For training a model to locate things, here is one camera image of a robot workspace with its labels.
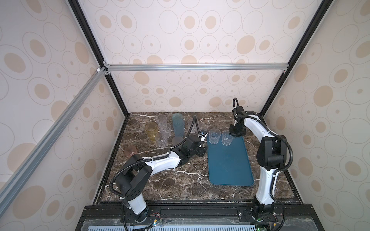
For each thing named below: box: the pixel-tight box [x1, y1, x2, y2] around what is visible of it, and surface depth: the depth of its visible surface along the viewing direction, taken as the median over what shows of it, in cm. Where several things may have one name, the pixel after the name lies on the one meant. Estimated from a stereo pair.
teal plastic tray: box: [207, 135, 254, 187], surface depth 90 cm
